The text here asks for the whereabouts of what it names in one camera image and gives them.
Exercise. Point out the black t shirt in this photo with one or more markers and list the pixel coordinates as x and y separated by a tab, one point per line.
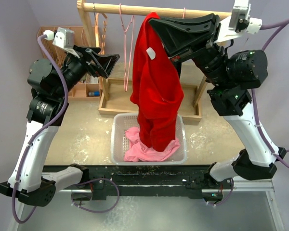
178	67

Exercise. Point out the orange hanger with metal hook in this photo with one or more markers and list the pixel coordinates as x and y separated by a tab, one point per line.
100	24

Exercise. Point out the white plastic basket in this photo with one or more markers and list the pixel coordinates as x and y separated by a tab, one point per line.
120	144

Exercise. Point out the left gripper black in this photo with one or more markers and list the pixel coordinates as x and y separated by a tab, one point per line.
102	64

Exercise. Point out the pink tank top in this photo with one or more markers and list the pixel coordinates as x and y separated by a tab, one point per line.
138	151

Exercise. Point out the wooden clothes rack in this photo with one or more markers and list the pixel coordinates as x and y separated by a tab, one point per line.
113	100

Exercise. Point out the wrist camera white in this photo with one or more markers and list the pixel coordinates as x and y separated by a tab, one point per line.
239	22
63	39

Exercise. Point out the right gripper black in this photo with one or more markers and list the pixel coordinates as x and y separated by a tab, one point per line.
182	35

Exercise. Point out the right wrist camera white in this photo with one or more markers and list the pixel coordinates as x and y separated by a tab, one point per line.
239	22

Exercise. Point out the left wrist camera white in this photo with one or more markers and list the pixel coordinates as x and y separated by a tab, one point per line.
63	39

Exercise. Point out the blue grey cylinder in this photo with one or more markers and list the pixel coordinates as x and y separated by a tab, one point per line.
93	94

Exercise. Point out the aluminium frame rail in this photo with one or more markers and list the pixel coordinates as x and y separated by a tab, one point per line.
169	180

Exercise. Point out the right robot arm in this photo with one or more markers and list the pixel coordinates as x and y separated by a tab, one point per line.
236	106

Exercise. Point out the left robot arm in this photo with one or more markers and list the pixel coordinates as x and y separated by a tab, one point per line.
28	183

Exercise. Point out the red t shirt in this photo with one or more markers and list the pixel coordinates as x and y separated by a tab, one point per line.
156	88

